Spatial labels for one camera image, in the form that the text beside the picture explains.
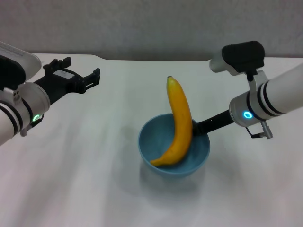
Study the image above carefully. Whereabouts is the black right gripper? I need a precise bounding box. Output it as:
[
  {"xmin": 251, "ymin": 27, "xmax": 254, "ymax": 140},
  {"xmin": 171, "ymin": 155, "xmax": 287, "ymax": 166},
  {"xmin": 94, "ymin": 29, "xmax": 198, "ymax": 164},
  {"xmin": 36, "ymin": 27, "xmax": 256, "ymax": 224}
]
[{"xmin": 191, "ymin": 110, "xmax": 234, "ymax": 138}]

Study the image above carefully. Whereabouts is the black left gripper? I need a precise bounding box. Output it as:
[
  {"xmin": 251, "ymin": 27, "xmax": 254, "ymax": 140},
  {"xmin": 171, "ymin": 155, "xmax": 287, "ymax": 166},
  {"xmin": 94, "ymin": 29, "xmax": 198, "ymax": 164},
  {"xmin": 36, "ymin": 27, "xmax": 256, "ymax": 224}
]
[{"xmin": 33, "ymin": 56, "xmax": 101, "ymax": 107}]

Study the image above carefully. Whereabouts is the yellow banana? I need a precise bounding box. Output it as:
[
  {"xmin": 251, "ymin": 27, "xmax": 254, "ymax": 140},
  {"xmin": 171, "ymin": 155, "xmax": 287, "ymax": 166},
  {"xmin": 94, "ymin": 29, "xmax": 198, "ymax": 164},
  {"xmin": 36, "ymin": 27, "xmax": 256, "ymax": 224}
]
[{"xmin": 150, "ymin": 75, "xmax": 193, "ymax": 168}]

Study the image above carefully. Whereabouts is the blue plastic bowl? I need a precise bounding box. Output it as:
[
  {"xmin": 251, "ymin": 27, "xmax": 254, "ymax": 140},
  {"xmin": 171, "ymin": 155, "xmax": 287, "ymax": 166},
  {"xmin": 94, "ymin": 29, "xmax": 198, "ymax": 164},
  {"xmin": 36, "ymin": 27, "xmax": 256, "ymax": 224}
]
[{"xmin": 138, "ymin": 113, "xmax": 211, "ymax": 178}]

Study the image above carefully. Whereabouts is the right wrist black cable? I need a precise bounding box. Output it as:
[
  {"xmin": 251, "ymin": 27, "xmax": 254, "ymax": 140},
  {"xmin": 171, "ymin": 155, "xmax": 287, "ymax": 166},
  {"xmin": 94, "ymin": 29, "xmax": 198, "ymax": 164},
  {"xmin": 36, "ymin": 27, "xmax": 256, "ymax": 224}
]
[{"xmin": 245, "ymin": 126, "xmax": 264, "ymax": 140}]

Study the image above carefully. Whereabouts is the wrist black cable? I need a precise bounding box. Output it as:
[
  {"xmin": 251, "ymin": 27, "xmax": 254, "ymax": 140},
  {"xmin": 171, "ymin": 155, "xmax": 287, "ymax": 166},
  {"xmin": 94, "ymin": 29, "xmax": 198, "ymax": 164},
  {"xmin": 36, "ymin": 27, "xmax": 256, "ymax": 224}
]
[
  {"xmin": 245, "ymin": 126, "xmax": 264, "ymax": 140},
  {"xmin": 23, "ymin": 114, "xmax": 45, "ymax": 137}
]

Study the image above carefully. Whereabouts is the left wrist camera black silver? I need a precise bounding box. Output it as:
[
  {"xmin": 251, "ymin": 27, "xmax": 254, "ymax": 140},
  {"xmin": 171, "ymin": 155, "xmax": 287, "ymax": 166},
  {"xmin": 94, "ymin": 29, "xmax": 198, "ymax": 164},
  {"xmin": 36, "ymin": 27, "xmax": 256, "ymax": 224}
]
[{"xmin": 0, "ymin": 41, "xmax": 41, "ymax": 91}]

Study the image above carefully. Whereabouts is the wrist camera black silver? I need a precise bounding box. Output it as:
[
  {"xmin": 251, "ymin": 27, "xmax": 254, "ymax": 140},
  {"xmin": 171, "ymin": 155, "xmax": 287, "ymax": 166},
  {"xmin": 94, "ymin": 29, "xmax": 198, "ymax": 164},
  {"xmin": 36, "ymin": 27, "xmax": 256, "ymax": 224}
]
[
  {"xmin": 0, "ymin": 41, "xmax": 41, "ymax": 91},
  {"xmin": 208, "ymin": 41, "xmax": 266, "ymax": 77}
]

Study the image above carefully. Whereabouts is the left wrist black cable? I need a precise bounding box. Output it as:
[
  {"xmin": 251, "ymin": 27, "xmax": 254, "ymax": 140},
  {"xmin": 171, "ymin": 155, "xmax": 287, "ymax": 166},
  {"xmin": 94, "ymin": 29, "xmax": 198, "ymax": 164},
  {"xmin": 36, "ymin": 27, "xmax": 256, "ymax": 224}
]
[{"xmin": 23, "ymin": 114, "xmax": 45, "ymax": 137}]

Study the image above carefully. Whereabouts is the right wrist camera black silver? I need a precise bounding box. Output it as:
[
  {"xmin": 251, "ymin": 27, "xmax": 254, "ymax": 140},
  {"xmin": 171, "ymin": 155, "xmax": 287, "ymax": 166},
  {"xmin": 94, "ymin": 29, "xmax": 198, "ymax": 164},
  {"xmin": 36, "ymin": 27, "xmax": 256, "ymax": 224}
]
[{"xmin": 208, "ymin": 41, "xmax": 266, "ymax": 77}]

